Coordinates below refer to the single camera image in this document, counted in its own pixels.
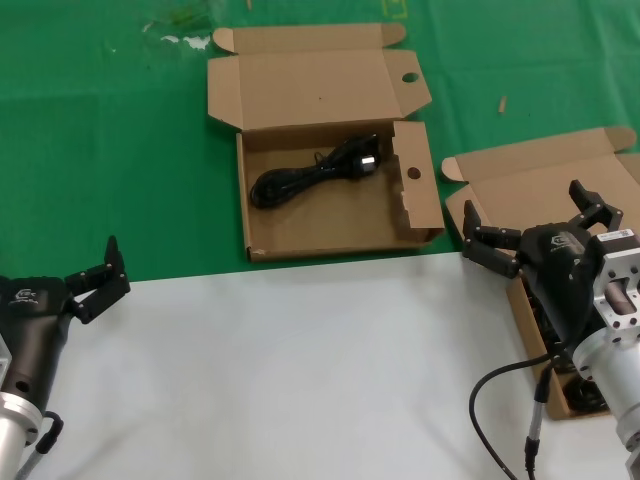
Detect green table cloth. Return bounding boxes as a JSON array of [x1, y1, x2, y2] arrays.
[[0, 0, 640, 289]]

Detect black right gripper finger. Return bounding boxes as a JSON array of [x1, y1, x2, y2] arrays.
[[461, 198, 525, 280], [568, 178, 625, 234]]

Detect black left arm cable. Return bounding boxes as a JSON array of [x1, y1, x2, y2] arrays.
[[14, 409, 65, 480]]

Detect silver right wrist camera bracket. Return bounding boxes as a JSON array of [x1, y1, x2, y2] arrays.
[[593, 228, 640, 332]]

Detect cardboard box with round hole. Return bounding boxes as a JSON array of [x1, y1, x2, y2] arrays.
[[206, 22, 447, 264]]

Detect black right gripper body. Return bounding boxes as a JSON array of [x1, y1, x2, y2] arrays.
[[517, 223, 601, 346]]

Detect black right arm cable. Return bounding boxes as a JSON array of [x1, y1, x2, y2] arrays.
[[468, 352, 571, 480]]

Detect brown cardboard mailer box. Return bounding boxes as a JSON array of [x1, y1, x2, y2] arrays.
[[440, 126, 640, 421]]

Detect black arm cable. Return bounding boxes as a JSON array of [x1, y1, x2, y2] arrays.
[[14, 409, 65, 480], [468, 352, 571, 480]]

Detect white table cloth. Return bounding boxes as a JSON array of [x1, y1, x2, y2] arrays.
[[0, 249, 640, 480]]

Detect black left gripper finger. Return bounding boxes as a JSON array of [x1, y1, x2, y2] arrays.
[[64, 234, 132, 326]]

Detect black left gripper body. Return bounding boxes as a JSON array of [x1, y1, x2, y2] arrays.
[[0, 274, 81, 409]]

